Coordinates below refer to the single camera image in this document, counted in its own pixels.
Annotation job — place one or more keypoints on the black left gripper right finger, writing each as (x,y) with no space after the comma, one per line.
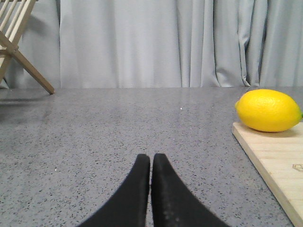
(173,204)

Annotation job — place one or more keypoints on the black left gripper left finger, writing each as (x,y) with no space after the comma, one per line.
(128,205)

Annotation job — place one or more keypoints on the light wooden cutting board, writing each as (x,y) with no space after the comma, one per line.
(278,157)

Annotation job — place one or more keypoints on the yellow lemon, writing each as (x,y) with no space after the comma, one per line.
(268,110)

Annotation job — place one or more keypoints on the grey curtain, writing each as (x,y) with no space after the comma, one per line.
(166,43)

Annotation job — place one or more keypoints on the wooden folding rack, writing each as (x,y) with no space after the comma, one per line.
(14,15)

